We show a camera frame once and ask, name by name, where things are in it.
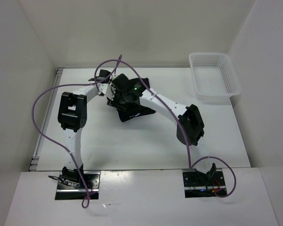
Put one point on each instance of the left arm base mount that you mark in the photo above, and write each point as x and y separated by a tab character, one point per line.
69	190

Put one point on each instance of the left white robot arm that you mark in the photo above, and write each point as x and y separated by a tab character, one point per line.
72	116

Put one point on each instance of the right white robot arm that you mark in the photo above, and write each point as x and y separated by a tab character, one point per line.
187	119

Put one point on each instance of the black shorts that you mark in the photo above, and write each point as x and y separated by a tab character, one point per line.
134	86

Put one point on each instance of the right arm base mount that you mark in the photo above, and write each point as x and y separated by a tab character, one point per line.
196	186

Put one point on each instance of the white plastic basket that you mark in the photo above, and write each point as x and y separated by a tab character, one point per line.
214	76

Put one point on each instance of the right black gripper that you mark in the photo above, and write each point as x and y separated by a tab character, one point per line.
114	102

